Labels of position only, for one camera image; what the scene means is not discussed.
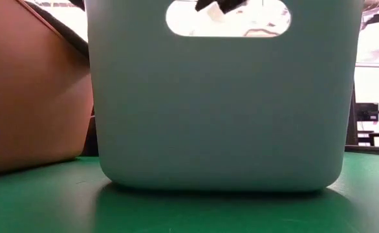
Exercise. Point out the black ceiling fixture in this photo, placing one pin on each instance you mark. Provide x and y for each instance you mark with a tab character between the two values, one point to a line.
377	18

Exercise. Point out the black partition panel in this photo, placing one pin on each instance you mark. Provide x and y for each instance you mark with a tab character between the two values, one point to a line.
352	123

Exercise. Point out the black computer monitor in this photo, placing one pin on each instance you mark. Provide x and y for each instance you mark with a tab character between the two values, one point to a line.
366	111

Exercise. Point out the black low bench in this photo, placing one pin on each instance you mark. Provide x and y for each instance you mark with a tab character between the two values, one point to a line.
375	136

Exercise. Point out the black table edge frame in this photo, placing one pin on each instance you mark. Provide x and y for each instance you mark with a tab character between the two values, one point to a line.
374	149

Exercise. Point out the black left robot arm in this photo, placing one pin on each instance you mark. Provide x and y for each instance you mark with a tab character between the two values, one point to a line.
78	3

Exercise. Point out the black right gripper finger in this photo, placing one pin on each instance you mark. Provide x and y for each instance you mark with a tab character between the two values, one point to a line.
231	4
209	4

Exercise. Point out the teal plastic basket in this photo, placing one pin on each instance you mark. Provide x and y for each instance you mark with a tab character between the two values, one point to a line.
222	113

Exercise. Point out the gray horizontal rail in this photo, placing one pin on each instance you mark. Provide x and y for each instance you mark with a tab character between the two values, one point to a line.
375	65

